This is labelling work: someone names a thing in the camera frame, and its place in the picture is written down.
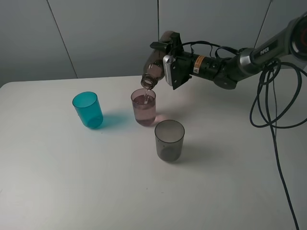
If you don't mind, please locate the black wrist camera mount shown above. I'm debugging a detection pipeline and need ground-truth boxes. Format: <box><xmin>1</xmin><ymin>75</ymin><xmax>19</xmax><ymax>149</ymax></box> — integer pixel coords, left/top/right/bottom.
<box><xmin>163</xmin><ymin>55</ymin><xmax>192</xmax><ymax>90</ymax></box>

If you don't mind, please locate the smoky translucent water bottle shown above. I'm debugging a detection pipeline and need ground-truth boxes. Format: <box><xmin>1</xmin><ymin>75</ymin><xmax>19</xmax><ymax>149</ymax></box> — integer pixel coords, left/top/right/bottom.
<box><xmin>141</xmin><ymin>31</ymin><xmax>174</xmax><ymax>90</ymax></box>

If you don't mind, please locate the pink translucent plastic cup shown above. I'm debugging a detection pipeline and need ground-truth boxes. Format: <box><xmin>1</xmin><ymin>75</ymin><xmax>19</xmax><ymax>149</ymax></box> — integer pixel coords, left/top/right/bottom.
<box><xmin>131</xmin><ymin>88</ymin><xmax>156</xmax><ymax>127</ymax></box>

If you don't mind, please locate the teal plastic cup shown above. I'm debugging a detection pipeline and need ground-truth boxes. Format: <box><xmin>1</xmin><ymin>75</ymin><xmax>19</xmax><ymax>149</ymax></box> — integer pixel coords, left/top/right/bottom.
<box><xmin>72</xmin><ymin>92</ymin><xmax>104</xmax><ymax>129</ymax></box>

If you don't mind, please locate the grey translucent plastic cup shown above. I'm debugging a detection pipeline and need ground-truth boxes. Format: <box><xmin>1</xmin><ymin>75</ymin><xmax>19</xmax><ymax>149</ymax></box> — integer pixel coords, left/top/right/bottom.
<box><xmin>154</xmin><ymin>120</ymin><xmax>185</xmax><ymax>162</ymax></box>

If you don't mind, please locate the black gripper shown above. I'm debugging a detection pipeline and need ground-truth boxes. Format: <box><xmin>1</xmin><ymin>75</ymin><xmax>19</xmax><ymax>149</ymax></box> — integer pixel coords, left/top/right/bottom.
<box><xmin>150</xmin><ymin>32</ymin><xmax>195</xmax><ymax>79</ymax></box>

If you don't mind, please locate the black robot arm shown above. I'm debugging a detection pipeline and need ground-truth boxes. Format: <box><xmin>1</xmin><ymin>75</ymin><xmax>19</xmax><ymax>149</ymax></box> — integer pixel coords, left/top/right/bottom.
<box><xmin>141</xmin><ymin>14</ymin><xmax>307</xmax><ymax>90</ymax></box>

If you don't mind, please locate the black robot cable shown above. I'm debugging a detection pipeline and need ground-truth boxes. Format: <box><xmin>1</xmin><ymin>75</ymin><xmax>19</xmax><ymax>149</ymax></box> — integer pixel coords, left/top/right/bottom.
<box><xmin>182</xmin><ymin>41</ymin><xmax>307</xmax><ymax>230</ymax></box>

